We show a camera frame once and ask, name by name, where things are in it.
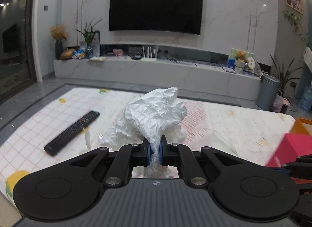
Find teddy bear plush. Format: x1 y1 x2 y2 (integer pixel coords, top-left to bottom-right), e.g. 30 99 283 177
235 50 246 62

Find grey marble tv cabinet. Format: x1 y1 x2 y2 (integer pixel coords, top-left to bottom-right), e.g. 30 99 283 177
54 58 261 101

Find pink box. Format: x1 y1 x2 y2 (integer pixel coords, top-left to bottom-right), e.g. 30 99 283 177
266 134 311 167

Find white wifi router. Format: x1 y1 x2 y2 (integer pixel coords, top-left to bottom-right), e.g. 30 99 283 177
141 46 158 61

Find grey round trash bin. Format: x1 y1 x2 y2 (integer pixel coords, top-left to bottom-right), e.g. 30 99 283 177
256 74 281 111

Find black wall television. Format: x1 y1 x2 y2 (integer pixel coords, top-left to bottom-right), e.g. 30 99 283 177
109 0 203 35

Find framed wall picture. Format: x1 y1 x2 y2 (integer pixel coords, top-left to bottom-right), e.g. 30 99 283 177
285 0 304 14

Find white paper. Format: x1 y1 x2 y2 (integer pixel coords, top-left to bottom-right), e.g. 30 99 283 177
99 87 187 178

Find black remote control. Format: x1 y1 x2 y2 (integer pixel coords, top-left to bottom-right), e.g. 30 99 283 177
44 111 100 157

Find green potted plant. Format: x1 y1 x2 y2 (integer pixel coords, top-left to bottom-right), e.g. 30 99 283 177
75 18 103 58

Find dark vase yellow flowers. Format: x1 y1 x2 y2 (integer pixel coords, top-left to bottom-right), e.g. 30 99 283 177
50 23 67 60

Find lace patterned tablecloth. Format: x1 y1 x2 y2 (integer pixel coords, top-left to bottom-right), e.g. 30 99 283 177
0 87 297 227

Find tall leafy floor plant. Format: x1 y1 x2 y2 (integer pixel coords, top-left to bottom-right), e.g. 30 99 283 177
270 55 302 95

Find orange box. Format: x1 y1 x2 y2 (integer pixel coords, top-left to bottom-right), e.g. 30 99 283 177
290 118 312 136

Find blue water bottle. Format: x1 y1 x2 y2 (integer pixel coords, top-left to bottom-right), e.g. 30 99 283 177
300 85 312 111

